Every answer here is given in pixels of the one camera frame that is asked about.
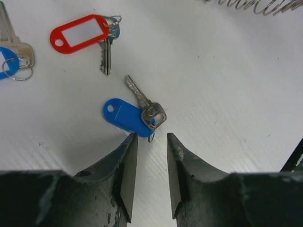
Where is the key with solid blue tag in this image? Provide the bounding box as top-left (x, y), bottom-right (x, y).
top-left (102, 75), bottom-right (167, 142)

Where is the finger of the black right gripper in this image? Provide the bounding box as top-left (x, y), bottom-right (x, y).
top-left (280, 139), bottom-right (303, 172)

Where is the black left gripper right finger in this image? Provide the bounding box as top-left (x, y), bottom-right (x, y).
top-left (167, 133), bottom-right (303, 227)

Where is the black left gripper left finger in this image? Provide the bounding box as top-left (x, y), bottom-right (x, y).
top-left (0, 133), bottom-right (138, 227)

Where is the key with blue window tag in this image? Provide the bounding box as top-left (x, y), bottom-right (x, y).
top-left (0, 2), bottom-right (35, 81)

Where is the key with red tag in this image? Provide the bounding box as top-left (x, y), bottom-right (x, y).
top-left (50, 14), bottom-right (122, 76)

